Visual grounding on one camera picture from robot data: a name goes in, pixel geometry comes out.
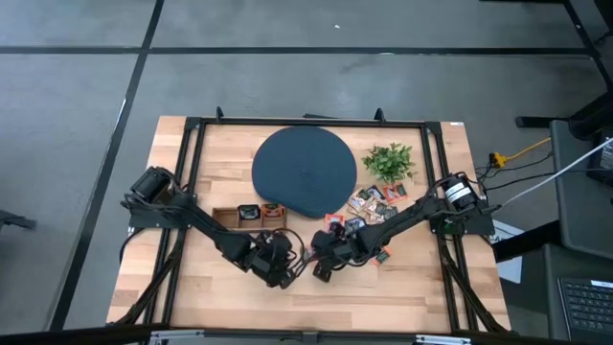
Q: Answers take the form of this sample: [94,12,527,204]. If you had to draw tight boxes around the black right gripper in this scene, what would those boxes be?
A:
[305,229,368,284]

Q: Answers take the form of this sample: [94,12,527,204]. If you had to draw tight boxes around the green plant white pot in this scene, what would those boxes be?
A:
[360,141,418,187]

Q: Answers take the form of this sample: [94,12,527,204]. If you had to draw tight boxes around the black chair base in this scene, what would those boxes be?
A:
[514,90,613,141]

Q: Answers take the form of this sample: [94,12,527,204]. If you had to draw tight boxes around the black crossbar silver brackets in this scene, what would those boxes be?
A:
[0,323,613,345]

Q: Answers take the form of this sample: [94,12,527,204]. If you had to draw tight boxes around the black chair foot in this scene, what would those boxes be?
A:
[0,209,38,232]

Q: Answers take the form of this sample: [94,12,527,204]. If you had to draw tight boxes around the white panel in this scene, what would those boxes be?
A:
[490,219,524,285]

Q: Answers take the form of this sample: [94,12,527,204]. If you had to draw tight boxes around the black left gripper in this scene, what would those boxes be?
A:
[246,232,307,288]

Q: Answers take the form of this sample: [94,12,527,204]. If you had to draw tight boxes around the black aluminium rig frame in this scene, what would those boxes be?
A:
[143,105,480,334]

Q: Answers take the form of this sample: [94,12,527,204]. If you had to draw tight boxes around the black desk leg bar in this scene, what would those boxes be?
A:
[491,219,562,264]

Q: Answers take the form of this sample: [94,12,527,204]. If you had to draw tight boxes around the yellow power cord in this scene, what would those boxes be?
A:
[488,137,553,169]

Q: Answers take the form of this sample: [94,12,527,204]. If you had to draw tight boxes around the wooden compartment organizer box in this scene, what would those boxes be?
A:
[212,203,288,230]

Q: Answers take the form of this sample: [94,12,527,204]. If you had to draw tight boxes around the grey laptop keyboard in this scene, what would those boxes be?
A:
[557,275,613,344]

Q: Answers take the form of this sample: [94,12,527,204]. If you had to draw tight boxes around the white cable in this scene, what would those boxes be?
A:
[500,137,613,208]

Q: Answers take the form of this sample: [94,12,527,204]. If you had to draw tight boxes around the grey desk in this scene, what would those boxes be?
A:
[548,119,613,261]

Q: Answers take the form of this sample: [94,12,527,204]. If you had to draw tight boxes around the black cable bundle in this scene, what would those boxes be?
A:
[438,234,510,333]
[108,228,188,330]

